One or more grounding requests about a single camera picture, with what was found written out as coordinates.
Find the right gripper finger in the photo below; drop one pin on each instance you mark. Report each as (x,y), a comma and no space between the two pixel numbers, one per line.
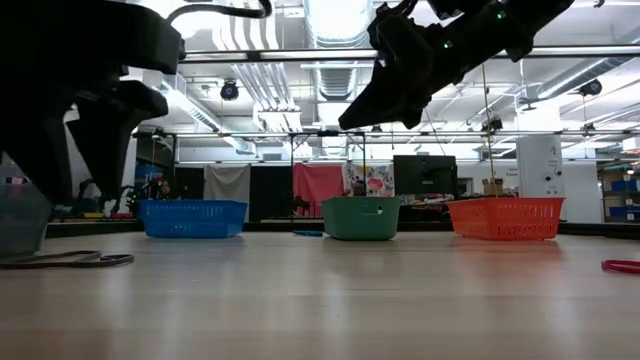
(375,105)
(417,112)

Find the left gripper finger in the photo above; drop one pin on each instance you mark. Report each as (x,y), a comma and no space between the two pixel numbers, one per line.
(30,135)
(115,125)

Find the green plastic basket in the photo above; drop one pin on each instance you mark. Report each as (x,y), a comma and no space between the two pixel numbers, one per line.
(360,222)

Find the brown rubber band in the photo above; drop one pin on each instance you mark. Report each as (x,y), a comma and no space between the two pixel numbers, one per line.
(50,263)

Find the black rubber band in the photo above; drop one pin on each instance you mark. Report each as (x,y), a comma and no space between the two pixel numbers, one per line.
(120,259)

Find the blue purple rubber band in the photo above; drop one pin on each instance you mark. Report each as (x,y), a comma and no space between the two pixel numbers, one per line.
(307,233)

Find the red rubber band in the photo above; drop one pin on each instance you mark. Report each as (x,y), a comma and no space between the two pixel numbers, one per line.
(622,267)

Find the black background robot arm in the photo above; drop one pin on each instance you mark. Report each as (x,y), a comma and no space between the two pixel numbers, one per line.
(131,200)

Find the blue barrel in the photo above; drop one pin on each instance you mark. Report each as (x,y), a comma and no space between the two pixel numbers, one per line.
(146,177)

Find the black monitor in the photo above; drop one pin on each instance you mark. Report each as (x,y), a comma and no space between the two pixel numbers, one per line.
(425,175)

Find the floral cloth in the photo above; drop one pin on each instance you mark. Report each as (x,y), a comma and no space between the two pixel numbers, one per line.
(380,175)

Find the person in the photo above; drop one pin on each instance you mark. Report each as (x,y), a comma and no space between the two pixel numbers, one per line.
(164,190)

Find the grey translucent plastic basket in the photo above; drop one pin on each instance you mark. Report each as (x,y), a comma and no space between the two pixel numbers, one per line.
(20,230)

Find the red cloth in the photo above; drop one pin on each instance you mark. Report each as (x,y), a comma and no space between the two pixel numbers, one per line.
(317,182)

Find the cardboard box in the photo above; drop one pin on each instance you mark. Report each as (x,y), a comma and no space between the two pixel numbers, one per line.
(497,187)

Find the blue plastic basket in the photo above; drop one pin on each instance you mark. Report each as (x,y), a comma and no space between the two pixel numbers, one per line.
(192,220)

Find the grey cloth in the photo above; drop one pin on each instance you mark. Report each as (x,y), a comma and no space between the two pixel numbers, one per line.
(227,182)

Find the white cabinet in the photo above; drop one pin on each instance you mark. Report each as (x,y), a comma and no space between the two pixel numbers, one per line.
(540,165)

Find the orange plastic basket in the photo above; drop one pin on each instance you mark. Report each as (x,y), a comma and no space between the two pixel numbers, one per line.
(505,215)

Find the black cloth panel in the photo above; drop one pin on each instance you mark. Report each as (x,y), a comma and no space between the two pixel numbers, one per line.
(270,190)

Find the shelf with boxes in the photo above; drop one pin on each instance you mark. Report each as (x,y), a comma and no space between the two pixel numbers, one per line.
(620,190)

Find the black background frame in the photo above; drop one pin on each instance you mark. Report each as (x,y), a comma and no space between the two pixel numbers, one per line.
(327,133)

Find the black hanging camera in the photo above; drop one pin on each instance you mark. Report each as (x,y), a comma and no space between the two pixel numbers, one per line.
(591,88)
(229,91)

